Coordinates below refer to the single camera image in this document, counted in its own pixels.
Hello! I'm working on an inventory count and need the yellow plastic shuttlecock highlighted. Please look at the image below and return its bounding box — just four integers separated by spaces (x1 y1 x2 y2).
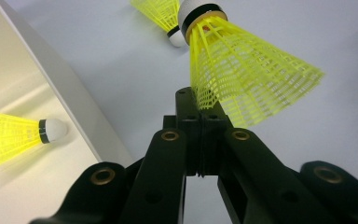
177 0 325 129
130 0 188 49
0 109 69 175

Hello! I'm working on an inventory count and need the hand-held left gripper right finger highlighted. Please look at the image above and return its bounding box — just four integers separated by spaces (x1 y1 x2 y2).
200 101 234 176

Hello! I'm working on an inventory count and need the white plastic storage bin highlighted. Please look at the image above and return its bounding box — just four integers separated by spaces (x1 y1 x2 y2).
0 0 134 224

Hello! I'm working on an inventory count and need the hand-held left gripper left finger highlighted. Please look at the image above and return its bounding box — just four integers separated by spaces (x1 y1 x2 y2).
162 87 203 176

